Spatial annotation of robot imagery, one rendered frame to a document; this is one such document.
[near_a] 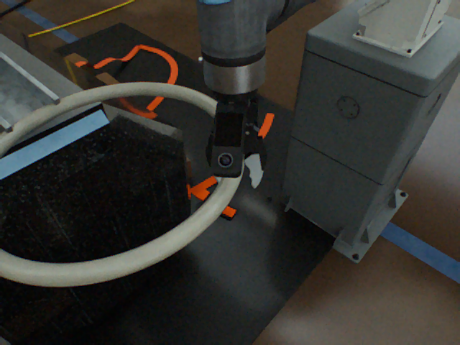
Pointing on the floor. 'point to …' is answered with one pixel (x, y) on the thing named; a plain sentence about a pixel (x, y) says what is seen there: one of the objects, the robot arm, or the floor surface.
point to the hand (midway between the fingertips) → (237, 185)
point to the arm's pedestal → (361, 126)
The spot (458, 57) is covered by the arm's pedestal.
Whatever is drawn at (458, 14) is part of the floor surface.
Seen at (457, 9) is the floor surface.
